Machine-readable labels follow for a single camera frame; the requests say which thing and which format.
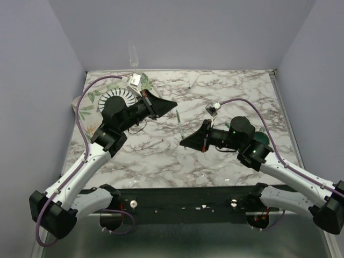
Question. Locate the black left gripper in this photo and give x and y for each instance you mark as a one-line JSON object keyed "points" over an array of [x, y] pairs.
{"points": [[156, 107]]}

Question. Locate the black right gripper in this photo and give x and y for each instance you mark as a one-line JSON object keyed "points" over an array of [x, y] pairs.
{"points": [[198, 140]]}

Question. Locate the white marker with pink tip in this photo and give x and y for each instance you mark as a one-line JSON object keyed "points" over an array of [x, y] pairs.
{"points": [[155, 143]]}

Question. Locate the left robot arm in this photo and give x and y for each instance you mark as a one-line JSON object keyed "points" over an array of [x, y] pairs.
{"points": [[59, 207]]}

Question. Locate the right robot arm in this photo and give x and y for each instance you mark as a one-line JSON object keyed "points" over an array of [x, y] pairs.
{"points": [[318, 198]]}

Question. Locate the white pen with dark tip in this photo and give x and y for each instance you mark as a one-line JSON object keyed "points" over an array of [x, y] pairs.
{"points": [[192, 83]]}

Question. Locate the white blue striped plate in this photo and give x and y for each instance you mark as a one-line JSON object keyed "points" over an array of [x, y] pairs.
{"points": [[115, 95]]}

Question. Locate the teal ceramic mug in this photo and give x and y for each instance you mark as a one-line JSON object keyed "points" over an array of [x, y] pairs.
{"points": [[262, 138]]}

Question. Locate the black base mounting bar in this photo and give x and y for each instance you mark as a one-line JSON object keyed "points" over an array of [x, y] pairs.
{"points": [[198, 205]]}

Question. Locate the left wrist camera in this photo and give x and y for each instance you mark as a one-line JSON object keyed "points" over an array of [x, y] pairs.
{"points": [[134, 82]]}

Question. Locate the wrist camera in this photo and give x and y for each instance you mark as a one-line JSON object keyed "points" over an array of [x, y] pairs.
{"points": [[134, 82], [212, 109]]}

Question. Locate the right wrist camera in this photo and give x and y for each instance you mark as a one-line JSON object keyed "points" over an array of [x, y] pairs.
{"points": [[212, 109]]}

